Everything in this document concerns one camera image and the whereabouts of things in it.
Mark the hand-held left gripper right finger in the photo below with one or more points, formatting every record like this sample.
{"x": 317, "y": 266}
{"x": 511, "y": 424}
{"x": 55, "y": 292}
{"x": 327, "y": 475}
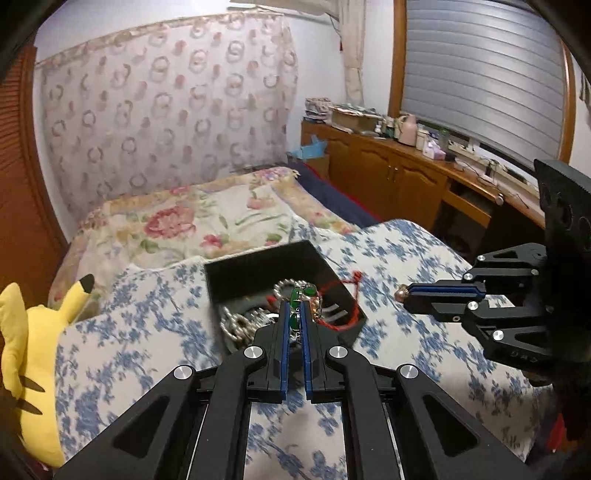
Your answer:
{"x": 307, "y": 350}

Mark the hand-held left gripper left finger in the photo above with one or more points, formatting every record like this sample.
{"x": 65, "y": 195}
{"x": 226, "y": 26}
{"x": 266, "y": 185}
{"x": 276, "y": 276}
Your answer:
{"x": 284, "y": 350}

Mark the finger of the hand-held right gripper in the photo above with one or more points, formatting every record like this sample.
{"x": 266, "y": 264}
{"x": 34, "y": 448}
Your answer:
{"x": 438, "y": 306}
{"x": 443, "y": 290}

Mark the small gold trinket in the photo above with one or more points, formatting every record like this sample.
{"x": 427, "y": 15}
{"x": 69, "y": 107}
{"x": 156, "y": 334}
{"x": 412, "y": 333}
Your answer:
{"x": 402, "y": 292}

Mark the black box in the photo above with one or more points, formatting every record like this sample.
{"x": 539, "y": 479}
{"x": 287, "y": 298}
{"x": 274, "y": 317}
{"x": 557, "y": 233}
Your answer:
{"x": 263, "y": 267}

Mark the blue floral blanket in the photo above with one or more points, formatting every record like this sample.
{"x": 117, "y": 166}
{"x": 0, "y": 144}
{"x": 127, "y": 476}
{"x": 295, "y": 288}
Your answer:
{"x": 438, "y": 360}

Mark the wooden cabinet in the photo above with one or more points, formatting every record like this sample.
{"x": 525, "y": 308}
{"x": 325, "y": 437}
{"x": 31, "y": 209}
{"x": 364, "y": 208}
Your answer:
{"x": 392, "y": 170}

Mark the pink tissue box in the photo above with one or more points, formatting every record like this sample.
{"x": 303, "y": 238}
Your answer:
{"x": 434, "y": 151}

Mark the dark blue blanket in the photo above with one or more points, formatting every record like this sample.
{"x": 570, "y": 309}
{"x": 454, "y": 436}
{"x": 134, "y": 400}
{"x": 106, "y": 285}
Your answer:
{"x": 332, "y": 191}

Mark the pink floral quilt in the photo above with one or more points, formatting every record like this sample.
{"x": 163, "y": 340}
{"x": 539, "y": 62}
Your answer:
{"x": 184, "y": 221}

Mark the pink thermos jug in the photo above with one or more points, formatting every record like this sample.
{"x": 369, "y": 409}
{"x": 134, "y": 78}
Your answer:
{"x": 407, "y": 131}

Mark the pile of papers and boxes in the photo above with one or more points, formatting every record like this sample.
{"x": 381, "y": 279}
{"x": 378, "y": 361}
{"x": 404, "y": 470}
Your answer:
{"x": 341, "y": 113}

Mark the window with grey blind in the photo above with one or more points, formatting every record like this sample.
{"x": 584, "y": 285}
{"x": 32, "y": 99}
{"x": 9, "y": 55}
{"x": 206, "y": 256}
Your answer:
{"x": 485, "y": 69}

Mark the beige curtain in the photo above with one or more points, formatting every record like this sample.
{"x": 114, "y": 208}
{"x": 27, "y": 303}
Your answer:
{"x": 353, "y": 55}

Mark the yellow plush toy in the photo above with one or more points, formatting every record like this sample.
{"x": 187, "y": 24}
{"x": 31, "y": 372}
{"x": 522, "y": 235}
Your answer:
{"x": 32, "y": 332}

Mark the wooden louvered door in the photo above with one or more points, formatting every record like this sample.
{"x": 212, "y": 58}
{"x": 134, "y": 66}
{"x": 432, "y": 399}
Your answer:
{"x": 27, "y": 184}

